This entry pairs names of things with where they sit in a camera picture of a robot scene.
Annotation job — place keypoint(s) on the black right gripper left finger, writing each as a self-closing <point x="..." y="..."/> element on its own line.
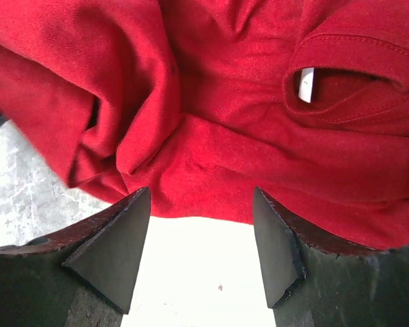
<point x="81" y="275"/>

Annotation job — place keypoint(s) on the red t shirt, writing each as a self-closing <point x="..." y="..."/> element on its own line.
<point x="198" y="100"/>

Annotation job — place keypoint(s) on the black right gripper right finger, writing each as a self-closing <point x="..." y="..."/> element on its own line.
<point x="312" y="277"/>

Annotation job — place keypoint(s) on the white shirt neck label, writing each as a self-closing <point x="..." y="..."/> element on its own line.
<point x="306" y="84"/>

